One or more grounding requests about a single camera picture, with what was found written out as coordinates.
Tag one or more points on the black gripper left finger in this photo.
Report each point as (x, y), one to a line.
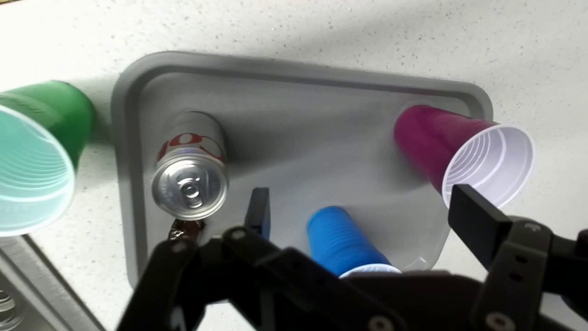
(274, 289)

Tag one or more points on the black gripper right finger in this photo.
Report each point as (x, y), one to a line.
(522, 260)

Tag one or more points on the purple plastic cup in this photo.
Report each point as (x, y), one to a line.
(449, 149)

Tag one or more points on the green plastic cup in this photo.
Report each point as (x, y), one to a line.
(43, 133)

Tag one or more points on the blue plastic cup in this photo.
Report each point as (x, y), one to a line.
(339, 245)

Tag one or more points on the grey plastic tray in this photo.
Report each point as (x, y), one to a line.
(313, 137)

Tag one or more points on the dark snack wrapper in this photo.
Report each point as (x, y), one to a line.
(186, 230)

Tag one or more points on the silver soda can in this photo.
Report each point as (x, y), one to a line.
(190, 173)

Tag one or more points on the stainless steel double sink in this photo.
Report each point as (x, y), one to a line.
(34, 295)

